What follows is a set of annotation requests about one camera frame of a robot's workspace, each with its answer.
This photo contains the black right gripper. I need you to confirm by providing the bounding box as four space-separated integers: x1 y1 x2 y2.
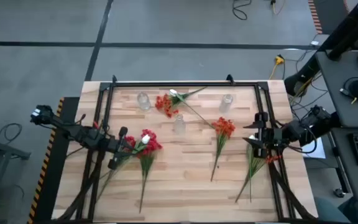
242 111 284 158

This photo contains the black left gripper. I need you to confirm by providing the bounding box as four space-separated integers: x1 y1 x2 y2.
104 126 138 171

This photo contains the orange artificial flower bunch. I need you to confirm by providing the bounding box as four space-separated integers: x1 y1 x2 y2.
234 154 282 203
155 86 208 119
209 117 236 183

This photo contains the faceted flared clear glass vase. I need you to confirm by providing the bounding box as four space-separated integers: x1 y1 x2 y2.
173 113 186 136

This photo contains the diamond-cut cylindrical glass vase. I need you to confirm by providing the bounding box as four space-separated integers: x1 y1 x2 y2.
218 93 234 114

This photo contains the round clear glass bottle vase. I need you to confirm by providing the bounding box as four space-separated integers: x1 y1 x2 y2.
136 91 152 112

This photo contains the white paper sheet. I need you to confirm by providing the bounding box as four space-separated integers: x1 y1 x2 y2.
301 136 326 159

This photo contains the black desk leg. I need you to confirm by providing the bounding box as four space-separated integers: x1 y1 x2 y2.
283 58 323 96

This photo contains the black hazard-striped side panel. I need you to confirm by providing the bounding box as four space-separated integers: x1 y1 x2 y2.
26 96 80 224

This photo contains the person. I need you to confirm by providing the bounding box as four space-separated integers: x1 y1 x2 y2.
314 195 358 224

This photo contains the black tower fan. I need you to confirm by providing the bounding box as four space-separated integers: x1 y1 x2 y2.
317 0 358 62

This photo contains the yellow power plug with cable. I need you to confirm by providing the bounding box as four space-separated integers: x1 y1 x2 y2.
268 54 285 80

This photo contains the black aluminium table frame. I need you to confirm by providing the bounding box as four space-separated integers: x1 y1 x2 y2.
53 74 319 224

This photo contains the black floor cable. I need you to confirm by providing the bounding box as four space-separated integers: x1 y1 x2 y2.
0 123 23 144
231 0 253 21

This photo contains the yellow floor cable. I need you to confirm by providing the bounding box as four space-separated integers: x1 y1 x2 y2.
270 0 287 16

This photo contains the orange-striped floor cable ramp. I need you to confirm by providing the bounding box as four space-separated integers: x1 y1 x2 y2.
308 0 324 35

